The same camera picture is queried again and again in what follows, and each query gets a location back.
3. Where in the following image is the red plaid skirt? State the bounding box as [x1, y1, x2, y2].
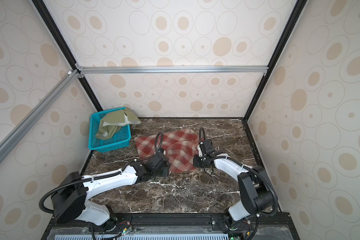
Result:
[135, 129, 199, 173]

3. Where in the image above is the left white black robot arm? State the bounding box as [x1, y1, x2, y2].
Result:
[39, 132, 170, 226]

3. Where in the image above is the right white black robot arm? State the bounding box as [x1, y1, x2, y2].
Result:
[194, 128, 279, 222]

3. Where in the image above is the teal plastic basket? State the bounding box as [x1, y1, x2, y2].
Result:
[87, 107, 132, 153]

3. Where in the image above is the olive green skirt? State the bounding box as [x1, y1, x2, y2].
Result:
[95, 109, 142, 140]

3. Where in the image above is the horizontal aluminium back rail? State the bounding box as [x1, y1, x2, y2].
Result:
[79, 66, 268, 74]

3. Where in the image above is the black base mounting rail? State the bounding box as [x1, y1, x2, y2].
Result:
[42, 212, 299, 240]

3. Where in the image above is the diagonal aluminium left rail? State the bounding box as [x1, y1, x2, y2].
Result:
[0, 70, 79, 163]

